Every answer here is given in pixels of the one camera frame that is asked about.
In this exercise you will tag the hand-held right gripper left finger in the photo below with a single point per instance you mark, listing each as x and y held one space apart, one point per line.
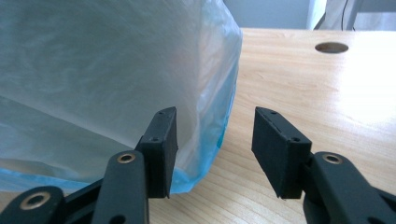
160 155

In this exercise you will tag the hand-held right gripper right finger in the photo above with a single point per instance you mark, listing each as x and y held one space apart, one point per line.
280 158

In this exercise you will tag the white plastic bag blue edge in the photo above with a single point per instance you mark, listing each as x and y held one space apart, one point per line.
109 77

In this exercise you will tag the white desk frame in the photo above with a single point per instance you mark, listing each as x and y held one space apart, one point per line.
316 14

